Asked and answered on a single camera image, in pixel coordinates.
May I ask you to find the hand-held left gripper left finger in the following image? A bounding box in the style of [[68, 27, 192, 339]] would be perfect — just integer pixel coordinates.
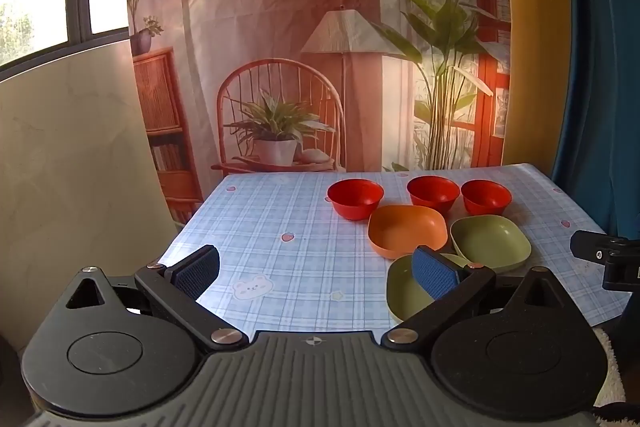
[[65, 245, 248, 353]]

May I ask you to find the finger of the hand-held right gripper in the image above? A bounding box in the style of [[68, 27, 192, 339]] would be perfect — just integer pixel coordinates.
[[570, 230, 610, 264]]

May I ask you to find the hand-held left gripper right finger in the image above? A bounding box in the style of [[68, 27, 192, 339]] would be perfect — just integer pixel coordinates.
[[382, 245, 568, 351]]

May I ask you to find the red bowl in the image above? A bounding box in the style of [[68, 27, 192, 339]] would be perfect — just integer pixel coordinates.
[[327, 178, 385, 221], [406, 176, 461, 213], [460, 180, 512, 217]]

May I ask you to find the green deep square plate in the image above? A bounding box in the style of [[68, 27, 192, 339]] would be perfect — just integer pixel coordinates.
[[386, 253, 472, 323], [450, 216, 532, 274]]

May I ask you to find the orange deep square plate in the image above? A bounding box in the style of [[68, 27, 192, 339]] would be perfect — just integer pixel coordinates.
[[368, 205, 447, 260]]

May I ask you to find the blue checked tablecloth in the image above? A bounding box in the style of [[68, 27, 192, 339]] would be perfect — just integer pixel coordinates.
[[159, 163, 632, 339]]

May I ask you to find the white fluffy cloth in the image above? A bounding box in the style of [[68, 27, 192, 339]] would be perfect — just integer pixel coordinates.
[[592, 327, 632, 409]]

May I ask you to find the blue curtain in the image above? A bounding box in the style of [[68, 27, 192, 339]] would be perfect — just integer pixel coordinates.
[[550, 0, 640, 241]]

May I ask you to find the yellow curtain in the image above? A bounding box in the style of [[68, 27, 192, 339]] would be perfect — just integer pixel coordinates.
[[495, 0, 574, 168]]

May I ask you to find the printed wall tapestry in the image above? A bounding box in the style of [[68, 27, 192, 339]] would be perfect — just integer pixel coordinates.
[[126, 0, 514, 226]]

